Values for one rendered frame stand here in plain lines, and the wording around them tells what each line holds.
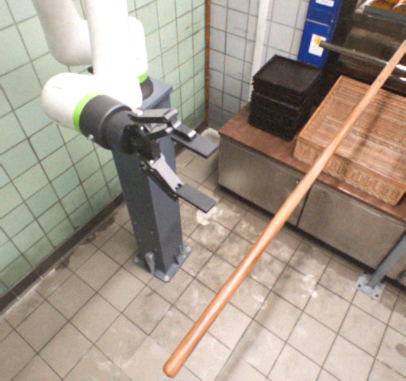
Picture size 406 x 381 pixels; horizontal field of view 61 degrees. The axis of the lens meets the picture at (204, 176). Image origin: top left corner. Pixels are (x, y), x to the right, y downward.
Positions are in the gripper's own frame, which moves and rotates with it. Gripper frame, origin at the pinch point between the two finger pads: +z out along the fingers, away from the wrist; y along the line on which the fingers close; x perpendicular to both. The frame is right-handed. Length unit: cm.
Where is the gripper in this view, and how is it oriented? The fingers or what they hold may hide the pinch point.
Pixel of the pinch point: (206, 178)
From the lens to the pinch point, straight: 55.7
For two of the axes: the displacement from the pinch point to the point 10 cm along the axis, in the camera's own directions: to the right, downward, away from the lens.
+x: -6.1, 5.9, -5.3
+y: 0.0, 6.6, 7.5
